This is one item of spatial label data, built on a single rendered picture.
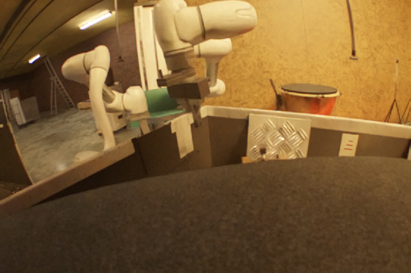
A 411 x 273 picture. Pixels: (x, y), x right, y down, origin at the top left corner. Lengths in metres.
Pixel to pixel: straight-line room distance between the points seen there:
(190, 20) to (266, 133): 0.38
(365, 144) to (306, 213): 0.40
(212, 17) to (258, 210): 0.43
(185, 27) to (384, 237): 0.51
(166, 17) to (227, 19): 0.15
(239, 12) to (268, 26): 2.38
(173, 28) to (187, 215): 0.42
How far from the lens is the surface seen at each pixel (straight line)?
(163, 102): 1.66
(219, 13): 0.48
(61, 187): 0.39
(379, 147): 0.56
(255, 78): 2.81
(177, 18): 0.47
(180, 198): 0.18
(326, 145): 0.53
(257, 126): 0.53
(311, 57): 2.99
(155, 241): 0.15
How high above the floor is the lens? 1.10
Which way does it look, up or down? 18 degrees down
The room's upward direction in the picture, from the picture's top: 6 degrees counter-clockwise
